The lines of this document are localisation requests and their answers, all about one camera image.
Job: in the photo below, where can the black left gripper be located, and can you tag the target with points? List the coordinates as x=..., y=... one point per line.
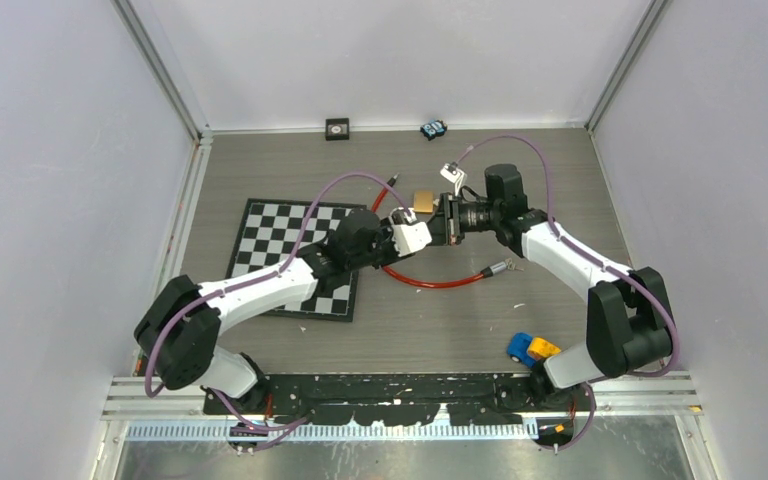
x=386, y=230

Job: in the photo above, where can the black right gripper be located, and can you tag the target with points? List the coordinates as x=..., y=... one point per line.
x=446, y=225

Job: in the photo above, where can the brass padlock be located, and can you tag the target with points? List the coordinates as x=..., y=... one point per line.
x=420, y=209

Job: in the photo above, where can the red cable lock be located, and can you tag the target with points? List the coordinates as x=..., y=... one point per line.
x=437, y=272

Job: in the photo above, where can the silver key bunch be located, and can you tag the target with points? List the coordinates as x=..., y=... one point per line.
x=511, y=265

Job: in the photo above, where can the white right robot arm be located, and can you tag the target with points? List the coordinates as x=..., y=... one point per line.
x=628, y=316

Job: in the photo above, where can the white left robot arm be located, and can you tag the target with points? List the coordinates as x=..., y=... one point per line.
x=181, y=327

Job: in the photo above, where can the blue owl eraser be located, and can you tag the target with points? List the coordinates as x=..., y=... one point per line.
x=433, y=129

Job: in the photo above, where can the small black square box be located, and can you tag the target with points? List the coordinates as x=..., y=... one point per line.
x=337, y=129

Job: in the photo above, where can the blue yellow toy car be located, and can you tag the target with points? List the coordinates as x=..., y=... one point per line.
x=528, y=350

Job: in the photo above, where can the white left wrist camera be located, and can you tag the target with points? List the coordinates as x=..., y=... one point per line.
x=410, y=238

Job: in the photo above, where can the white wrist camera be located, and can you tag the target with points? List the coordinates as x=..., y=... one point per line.
x=453, y=173
x=410, y=238

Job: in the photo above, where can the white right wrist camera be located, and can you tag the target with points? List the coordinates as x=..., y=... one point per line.
x=453, y=173

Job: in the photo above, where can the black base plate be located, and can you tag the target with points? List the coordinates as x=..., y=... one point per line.
x=398, y=399

